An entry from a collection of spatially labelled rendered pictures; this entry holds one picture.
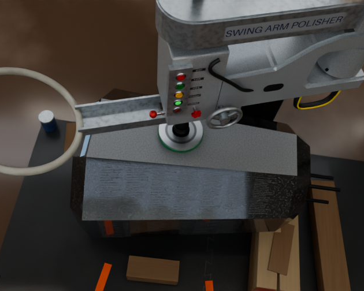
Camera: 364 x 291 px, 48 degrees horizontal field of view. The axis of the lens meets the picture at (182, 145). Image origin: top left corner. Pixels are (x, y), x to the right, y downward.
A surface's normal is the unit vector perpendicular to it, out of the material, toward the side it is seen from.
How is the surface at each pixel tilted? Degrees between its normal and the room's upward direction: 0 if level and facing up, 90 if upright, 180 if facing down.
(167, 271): 0
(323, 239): 0
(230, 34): 90
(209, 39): 90
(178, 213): 45
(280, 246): 0
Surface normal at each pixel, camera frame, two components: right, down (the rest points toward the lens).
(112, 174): 0.00, 0.29
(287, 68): 0.22, 0.87
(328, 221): 0.07, -0.47
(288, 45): -0.57, -0.26
